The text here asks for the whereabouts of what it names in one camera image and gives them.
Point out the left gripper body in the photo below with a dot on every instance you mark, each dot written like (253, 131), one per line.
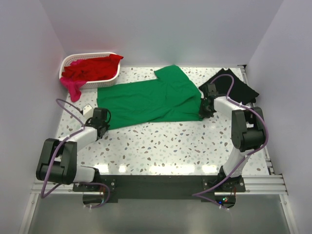
(106, 126)

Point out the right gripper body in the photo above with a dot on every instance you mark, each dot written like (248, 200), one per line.
(206, 113)

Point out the green t-shirt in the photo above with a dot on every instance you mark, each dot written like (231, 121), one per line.
(170, 97)

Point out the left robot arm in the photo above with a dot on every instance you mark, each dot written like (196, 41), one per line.
(58, 159)

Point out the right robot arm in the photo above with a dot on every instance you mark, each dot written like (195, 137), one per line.
(248, 133)

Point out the white perforated laundry basket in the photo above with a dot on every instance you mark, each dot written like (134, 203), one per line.
(91, 84)

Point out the folded black t-shirt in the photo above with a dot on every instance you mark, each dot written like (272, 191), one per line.
(240, 91)

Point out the pink t-shirt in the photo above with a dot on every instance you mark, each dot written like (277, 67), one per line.
(72, 84)

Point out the red t-shirt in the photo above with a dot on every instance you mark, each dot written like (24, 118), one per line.
(92, 69)

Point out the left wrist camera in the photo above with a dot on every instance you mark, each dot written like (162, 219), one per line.
(87, 111)

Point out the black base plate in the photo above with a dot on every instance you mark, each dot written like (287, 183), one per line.
(175, 187)

